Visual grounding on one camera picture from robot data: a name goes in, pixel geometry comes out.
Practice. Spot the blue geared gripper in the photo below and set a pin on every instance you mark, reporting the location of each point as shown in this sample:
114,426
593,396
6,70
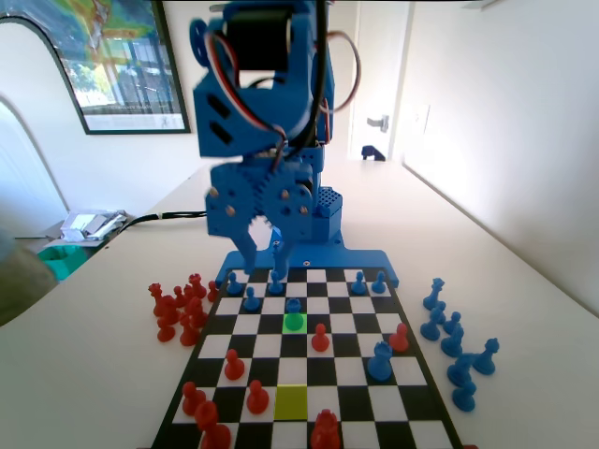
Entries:
230,200

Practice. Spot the blue rook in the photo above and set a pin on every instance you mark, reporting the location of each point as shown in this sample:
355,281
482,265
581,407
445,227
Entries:
293,306
380,365

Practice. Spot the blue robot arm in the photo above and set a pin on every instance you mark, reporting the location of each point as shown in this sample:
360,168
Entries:
262,117

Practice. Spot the blue king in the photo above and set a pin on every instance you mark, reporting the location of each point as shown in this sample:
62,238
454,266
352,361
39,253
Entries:
275,266

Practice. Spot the blue pawn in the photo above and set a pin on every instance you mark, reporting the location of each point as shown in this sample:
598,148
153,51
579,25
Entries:
275,287
464,398
252,303
453,325
378,286
358,286
233,286

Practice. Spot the red pawn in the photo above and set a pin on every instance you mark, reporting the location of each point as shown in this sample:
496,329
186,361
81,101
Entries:
320,340
213,292
257,401
399,340
179,298
192,401
233,368
189,336
186,294

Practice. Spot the red knight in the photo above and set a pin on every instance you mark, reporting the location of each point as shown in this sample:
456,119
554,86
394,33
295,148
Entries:
195,312

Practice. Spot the red queen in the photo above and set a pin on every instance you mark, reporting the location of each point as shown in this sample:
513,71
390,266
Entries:
156,294

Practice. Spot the blue printed clamp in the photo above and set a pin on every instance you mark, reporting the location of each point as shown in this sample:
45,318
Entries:
372,152

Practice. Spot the black white chessboard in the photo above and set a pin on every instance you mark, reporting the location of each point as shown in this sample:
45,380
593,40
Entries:
365,397

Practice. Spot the blue bishop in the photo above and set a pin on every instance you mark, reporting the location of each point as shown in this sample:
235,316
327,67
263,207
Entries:
452,345
431,327

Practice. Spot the pile of papers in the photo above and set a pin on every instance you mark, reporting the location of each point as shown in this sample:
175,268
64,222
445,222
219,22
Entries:
84,224

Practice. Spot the red king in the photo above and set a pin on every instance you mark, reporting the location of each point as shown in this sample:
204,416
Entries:
325,432

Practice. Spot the green plastic bin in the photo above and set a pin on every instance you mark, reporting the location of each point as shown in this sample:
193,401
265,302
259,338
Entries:
70,262

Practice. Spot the white door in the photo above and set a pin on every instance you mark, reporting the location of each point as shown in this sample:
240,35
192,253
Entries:
379,70

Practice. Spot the black framed map poster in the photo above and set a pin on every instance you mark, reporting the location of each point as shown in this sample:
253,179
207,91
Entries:
121,70

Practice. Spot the blue queen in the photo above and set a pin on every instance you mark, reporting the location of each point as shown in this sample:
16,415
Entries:
485,361

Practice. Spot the grey clothed person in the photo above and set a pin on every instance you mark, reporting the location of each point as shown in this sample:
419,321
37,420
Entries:
23,280

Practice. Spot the white arched panel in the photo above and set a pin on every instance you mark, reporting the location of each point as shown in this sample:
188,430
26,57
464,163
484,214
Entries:
28,70
23,187

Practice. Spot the blue arm base plate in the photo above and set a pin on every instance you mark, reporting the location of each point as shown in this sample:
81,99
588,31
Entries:
365,259

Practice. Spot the white light switch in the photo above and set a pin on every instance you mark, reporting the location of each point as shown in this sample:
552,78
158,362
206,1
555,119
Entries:
422,119

